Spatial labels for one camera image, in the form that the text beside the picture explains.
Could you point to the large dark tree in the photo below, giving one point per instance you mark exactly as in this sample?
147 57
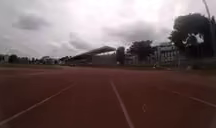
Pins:
191 30

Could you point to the row of distant buildings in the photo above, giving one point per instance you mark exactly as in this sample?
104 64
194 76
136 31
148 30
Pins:
22 60

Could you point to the grandstand with slanted roof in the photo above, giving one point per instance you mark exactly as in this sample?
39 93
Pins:
96 55

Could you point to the pale building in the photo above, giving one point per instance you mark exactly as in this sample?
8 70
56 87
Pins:
167 52

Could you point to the pole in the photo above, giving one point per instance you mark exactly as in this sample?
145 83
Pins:
207 9

